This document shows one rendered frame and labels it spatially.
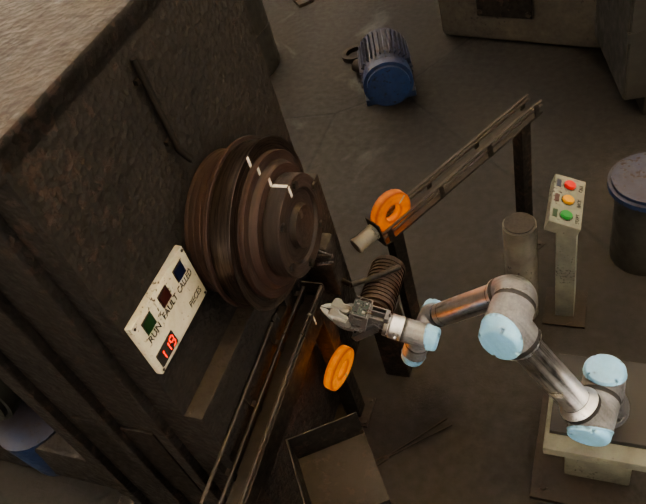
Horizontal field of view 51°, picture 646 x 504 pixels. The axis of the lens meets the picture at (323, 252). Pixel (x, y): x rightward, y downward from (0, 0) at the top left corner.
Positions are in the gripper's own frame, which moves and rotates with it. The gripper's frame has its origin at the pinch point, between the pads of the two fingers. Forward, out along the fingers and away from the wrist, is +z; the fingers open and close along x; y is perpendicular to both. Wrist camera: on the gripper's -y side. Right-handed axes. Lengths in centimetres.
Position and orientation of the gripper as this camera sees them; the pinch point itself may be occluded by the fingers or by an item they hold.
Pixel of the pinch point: (324, 309)
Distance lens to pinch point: 207.0
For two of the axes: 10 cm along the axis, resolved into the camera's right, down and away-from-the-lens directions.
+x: -3.1, 7.3, -6.0
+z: -9.5, -2.8, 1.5
